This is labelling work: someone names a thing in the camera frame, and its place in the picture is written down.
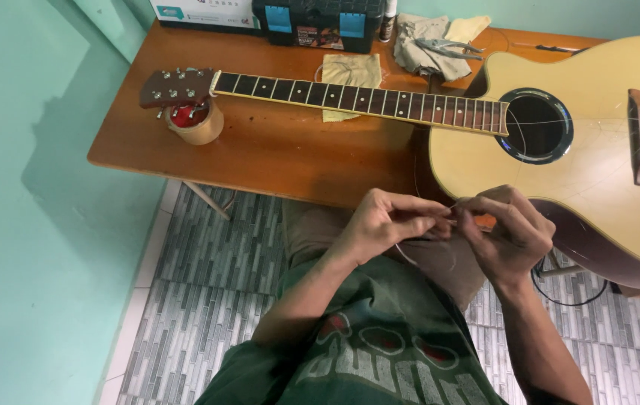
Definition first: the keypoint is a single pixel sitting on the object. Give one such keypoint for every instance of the person's right hand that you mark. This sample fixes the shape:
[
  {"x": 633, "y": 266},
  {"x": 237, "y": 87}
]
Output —
[{"x": 508, "y": 236}]

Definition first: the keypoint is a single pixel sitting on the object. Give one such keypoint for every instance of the person's left hand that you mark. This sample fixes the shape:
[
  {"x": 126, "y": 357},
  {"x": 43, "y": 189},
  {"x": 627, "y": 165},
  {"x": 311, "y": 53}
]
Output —
[{"x": 379, "y": 225}]

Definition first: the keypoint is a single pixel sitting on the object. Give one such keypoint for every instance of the person's right fingers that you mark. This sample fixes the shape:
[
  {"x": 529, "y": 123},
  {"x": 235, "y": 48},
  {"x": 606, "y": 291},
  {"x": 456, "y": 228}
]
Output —
[{"x": 480, "y": 219}]

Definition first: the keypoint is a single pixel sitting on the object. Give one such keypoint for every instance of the natural wood acoustic guitar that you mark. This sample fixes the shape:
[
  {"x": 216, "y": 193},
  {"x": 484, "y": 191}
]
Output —
[{"x": 550, "y": 140}]

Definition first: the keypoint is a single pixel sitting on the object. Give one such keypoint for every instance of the khaki trousers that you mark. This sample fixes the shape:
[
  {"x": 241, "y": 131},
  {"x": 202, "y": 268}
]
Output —
[{"x": 354, "y": 236}]

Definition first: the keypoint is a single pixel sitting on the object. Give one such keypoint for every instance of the green printed t-shirt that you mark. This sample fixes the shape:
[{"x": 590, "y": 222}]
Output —
[{"x": 365, "y": 337}]

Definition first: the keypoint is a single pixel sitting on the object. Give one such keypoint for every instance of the silver pliers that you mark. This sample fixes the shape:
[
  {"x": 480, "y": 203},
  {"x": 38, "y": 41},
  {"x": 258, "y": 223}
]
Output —
[{"x": 446, "y": 48}]

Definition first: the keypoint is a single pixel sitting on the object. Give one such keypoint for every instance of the grey crumpled rag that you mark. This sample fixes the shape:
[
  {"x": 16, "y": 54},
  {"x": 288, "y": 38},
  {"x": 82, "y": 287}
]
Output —
[{"x": 427, "y": 48}]

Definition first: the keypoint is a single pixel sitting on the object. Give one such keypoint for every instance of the black screwdriver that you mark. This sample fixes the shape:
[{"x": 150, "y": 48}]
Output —
[{"x": 559, "y": 49}]

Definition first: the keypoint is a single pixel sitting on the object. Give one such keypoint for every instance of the pale yellow cloth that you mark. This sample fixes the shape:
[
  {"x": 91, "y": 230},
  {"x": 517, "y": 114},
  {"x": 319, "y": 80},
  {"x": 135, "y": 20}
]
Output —
[{"x": 466, "y": 27}]

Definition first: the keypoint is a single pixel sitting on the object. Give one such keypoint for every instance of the yellow cleaning cloth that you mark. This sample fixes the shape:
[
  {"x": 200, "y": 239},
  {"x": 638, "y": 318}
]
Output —
[{"x": 351, "y": 76}]

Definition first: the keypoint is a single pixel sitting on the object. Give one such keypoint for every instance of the spray bottle with white cap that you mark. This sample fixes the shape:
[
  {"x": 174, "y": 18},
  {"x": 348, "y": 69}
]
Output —
[{"x": 387, "y": 22}]

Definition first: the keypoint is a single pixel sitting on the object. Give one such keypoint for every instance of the wooden table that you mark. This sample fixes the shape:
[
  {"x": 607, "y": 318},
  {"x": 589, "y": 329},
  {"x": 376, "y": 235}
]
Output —
[{"x": 275, "y": 140}]

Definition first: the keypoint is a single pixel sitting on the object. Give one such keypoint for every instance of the black toolbox with blue latches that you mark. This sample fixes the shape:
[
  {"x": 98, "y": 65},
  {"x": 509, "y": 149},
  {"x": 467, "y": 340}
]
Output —
[{"x": 320, "y": 22}]

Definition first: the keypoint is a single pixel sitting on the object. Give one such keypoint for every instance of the brown packing tape roll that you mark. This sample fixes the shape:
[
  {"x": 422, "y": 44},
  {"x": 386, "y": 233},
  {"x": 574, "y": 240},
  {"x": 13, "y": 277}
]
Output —
[{"x": 199, "y": 125}]

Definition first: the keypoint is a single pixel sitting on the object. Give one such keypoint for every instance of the white cardboard box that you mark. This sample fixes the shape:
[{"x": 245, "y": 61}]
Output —
[{"x": 202, "y": 14}]

